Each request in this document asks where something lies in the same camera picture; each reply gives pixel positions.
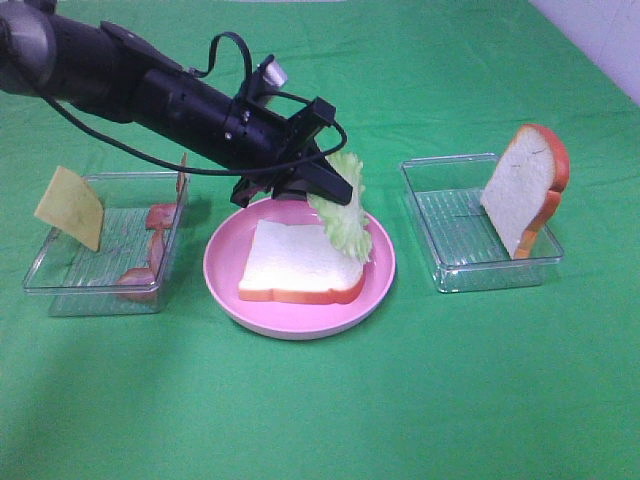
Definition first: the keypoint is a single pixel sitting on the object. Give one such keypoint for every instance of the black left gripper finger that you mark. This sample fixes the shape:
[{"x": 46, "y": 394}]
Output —
[
  {"x": 287, "y": 191},
  {"x": 319, "y": 178}
]

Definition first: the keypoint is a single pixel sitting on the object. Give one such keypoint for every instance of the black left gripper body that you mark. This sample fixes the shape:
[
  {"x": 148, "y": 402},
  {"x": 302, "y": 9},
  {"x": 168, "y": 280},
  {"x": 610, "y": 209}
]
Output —
[{"x": 266, "y": 147}]

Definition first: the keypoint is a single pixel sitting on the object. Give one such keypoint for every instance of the green lettuce leaf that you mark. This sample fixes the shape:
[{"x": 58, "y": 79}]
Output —
[{"x": 345, "y": 225}]

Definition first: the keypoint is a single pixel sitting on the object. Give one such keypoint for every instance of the bread slice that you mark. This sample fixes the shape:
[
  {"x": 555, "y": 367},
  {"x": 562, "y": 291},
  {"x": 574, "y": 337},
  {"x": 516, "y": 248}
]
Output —
[
  {"x": 526, "y": 187},
  {"x": 298, "y": 264}
]

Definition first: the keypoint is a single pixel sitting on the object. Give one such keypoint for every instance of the bacon strip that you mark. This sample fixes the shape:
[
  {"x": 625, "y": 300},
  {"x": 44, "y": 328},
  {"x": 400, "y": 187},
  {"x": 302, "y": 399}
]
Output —
[
  {"x": 145, "y": 276},
  {"x": 161, "y": 215}
]

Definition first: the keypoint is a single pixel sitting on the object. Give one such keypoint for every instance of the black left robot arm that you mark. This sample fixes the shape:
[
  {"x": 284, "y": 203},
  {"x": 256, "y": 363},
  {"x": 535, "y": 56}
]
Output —
[{"x": 112, "y": 73}]

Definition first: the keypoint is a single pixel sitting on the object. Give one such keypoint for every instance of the pink round plate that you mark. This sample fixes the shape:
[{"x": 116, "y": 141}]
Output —
[{"x": 225, "y": 257}]

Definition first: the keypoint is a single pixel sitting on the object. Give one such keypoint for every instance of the clear right plastic container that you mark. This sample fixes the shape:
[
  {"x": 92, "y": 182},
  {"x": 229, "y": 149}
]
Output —
[{"x": 462, "y": 249}]

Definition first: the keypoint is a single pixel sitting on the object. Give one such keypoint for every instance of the clear plastic container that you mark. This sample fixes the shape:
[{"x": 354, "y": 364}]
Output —
[
  {"x": 82, "y": 282},
  {"x": 462, "y": 249}
]

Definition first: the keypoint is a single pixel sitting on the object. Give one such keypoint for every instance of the clear left plastic container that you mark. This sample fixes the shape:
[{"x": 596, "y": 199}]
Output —
[{"x": 82, "y": 282}]

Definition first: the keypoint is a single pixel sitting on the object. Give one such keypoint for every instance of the yellow cheese slice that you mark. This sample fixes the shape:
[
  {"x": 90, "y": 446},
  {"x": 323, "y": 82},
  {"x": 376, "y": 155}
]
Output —
[{"x": 72, "y": 205}]

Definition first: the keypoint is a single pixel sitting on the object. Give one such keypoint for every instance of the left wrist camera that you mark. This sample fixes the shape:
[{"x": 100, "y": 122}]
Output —
[{"x": 264, "y": 82}]

